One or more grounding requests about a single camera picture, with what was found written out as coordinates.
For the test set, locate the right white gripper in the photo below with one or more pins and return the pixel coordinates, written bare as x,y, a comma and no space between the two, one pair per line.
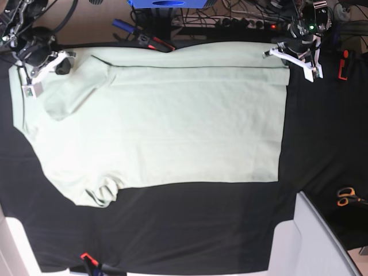
38,58

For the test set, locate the blue box top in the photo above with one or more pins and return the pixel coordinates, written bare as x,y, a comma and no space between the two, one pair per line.
191,4

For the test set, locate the red black clamp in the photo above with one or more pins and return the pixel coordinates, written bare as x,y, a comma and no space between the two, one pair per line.
155,43
343,66
95,268

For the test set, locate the white power strip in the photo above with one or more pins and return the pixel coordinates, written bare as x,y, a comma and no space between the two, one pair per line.
250,23

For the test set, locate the white foam block left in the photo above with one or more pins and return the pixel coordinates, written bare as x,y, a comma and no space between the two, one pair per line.
17,257

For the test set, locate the red black clamp bottom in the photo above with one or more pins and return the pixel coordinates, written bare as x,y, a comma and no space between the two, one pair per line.
95,268

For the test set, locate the red black clamp top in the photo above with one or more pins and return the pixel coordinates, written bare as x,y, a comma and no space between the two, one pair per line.
155,43

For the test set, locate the black table cloth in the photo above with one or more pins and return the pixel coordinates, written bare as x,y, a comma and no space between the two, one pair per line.
204,228

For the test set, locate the white foam block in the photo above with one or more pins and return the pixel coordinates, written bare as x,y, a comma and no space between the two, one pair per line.
307,246
17,257

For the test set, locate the orange handled scissors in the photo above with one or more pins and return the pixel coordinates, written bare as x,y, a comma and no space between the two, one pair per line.
347,195

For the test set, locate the blue handled tool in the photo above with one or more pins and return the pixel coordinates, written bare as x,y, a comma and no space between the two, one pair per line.
123,25

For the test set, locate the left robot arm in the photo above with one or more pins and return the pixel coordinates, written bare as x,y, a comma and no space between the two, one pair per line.
311,18

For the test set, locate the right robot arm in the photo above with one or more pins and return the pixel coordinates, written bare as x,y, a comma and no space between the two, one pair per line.
17,25

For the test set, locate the red black clamp right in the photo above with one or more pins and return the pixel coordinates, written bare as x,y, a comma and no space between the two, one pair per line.
343,66

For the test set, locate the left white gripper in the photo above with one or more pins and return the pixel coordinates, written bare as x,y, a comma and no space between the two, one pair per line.
302,51

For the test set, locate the white foam block right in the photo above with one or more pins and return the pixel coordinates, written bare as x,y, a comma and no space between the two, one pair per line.
307,246

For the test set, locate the light green T-shirt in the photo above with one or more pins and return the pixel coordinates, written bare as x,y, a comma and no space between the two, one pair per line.
129,117

